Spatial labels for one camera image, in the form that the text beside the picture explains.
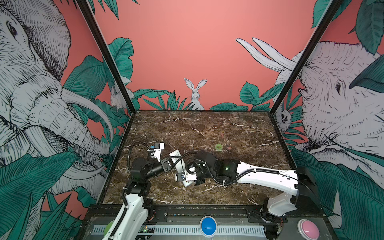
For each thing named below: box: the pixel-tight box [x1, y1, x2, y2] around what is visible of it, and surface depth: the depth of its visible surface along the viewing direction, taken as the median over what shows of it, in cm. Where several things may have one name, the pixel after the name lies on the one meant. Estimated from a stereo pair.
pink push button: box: [297, 218, 320, 240], surface depth 70 cm
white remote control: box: [169, 149, 188, 173], surface depth 71 cm
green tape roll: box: [215, 143, 223, 152], surface depth 101 cm
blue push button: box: [199, 215, 218, 238], surface depth 71 cm
